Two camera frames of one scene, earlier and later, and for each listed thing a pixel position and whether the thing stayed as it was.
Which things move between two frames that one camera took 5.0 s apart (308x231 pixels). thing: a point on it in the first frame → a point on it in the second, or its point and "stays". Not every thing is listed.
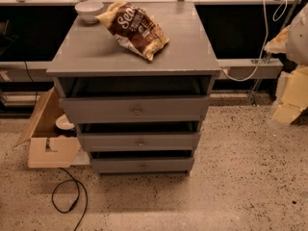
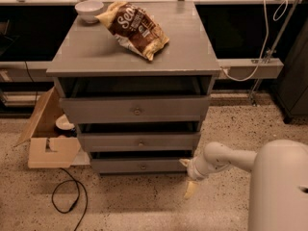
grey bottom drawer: [142, 166] stays
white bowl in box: [64, 126] stays
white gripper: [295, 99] → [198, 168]
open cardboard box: [46, 149] stays
